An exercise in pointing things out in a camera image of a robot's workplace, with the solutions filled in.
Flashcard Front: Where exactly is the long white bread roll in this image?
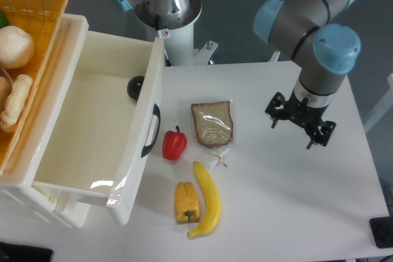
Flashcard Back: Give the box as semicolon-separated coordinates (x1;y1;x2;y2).
1;74;33;133

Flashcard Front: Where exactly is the white plastic drawer cabinet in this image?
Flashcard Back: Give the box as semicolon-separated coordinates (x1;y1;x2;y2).
1;13;90;227

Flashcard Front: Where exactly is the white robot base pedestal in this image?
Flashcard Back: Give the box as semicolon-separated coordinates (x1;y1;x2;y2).
134;0;218;66

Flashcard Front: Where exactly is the red bell pepper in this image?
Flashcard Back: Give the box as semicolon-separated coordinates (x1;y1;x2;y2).
161;125;188;161

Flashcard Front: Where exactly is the dark purple mangosteen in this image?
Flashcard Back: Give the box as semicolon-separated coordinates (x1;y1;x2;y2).
126;75;144;101

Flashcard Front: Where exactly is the black device bottom left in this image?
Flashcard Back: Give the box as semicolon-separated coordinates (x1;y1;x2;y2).
1;242;53;262

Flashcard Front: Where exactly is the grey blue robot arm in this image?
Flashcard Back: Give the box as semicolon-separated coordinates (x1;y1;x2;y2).
112;0;361;146

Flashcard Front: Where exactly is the green vegetable in basket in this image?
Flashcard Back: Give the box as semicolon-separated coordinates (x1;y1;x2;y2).
0;9;10;29

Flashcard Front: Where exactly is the dark blue drawer handle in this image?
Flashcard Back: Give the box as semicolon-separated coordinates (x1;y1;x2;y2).
141;104;161;158

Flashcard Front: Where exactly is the orange wicker basket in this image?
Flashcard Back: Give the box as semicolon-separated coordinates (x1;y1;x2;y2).
1;0;68;174

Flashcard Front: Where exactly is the round white bread bun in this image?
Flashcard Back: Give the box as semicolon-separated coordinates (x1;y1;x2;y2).
1;25;34;69

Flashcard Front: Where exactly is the black device right edge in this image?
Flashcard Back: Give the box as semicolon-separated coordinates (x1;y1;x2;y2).
369;217;392;249

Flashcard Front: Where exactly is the bagged brown bread slice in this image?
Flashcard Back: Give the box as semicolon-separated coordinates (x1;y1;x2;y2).
190;100;235;169

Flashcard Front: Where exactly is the open white upper drawer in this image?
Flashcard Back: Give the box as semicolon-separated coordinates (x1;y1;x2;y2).
34;31;165;225

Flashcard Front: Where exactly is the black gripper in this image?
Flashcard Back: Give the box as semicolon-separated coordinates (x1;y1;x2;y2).
265;92;336;150

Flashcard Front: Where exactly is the white frame right edge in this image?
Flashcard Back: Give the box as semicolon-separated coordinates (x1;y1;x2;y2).
363;73;392;133

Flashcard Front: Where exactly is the yellow banana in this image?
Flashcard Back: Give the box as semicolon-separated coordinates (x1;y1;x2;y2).
187;161;222;239

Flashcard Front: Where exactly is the yellow bell pepper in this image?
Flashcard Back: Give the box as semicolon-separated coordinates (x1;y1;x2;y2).
174;182;200;222

